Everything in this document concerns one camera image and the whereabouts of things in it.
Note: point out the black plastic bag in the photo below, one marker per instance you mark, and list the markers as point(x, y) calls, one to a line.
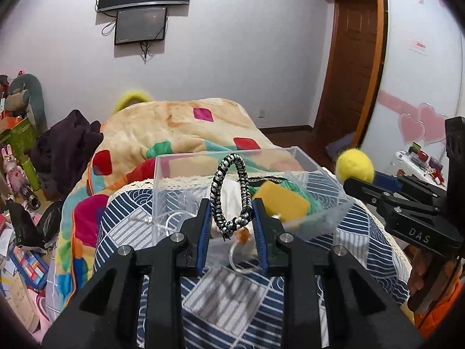
point(37, 237)

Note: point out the brown wooden door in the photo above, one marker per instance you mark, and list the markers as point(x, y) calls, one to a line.
point(352, 73)

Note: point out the white cloth drawstring pouch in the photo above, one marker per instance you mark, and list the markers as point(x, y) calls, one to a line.
point(231, 205)

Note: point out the blue white patterned tablecloth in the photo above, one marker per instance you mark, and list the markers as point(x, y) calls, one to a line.
point(231, 305)

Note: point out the green cardboard box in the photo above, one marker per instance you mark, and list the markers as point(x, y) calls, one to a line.
point(21, 138)

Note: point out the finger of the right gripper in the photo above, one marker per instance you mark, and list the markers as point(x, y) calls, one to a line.
point(388, 179)
point(374, 192)

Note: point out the pink rabbit figurine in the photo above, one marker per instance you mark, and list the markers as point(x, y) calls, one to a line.
point(15, 175)

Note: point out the yellow felt ball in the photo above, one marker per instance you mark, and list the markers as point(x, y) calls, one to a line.
point(354, 163)

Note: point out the wall power outlet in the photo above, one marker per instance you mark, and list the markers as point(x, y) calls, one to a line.
point(261, 113)

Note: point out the green cylinder bottle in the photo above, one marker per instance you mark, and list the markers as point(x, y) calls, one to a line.
point(30, 172)

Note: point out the grey plush dinosaur toy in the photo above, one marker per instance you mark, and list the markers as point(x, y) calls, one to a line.
point(25, 96)

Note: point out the yellow fuzzy cushion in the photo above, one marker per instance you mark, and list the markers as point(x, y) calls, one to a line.
point(130, 98)

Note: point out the beige fleece patchwork blanket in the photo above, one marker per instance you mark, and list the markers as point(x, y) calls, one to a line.
point(132, 140)

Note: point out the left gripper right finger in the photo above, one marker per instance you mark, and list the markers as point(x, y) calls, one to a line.
point(359, 313)

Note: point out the yellow sponge block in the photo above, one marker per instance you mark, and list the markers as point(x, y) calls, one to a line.
point(282, 202)

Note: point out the dark purple clothing heap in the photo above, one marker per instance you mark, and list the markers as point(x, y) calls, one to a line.
point(61, 154)

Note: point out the small black wall monitor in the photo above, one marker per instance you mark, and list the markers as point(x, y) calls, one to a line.
point(145, 24)

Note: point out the grey bag by door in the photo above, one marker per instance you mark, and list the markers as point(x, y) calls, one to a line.
point(337, 146)

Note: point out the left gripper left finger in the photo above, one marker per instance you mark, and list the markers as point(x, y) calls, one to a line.
point(105, 312)

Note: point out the pink heart wall sticker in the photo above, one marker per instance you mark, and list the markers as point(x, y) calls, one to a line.
point(426, 125)

